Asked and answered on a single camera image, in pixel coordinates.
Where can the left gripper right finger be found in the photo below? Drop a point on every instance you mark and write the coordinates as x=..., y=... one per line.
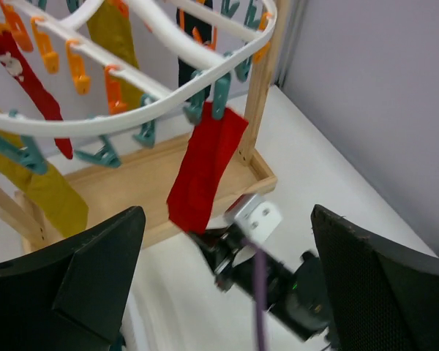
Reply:
x=384, y=296

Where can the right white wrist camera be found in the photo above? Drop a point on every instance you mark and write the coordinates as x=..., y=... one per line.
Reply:
x=255, y=216

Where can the wooden hanger stand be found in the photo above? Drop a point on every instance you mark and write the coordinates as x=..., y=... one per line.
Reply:
x=146, y=176

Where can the dark navy sock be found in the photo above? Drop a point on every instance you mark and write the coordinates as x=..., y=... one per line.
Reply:
x=188, y=23

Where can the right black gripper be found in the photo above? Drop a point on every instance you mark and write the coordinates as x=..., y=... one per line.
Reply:
x=230, y=258

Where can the mustard sock front left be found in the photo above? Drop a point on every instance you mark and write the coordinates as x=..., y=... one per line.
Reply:
x=23, y=165

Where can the mustard sock centre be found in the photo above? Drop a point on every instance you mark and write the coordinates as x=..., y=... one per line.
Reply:
x=111, y=30

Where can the red sock with white pattern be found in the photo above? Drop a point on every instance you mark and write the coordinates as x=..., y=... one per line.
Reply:
x=17, y=66

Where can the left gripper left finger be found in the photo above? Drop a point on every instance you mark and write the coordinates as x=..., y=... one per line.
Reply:
x=71, y=295

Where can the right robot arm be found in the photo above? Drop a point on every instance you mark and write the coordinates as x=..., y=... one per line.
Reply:
x=298, y=299

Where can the white round clip hanger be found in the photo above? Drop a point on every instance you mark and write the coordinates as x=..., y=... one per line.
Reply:
x=213, y=65

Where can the mustard sock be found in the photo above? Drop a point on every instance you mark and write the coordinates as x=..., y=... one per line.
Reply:
x=111, y=30
x=23, y=165

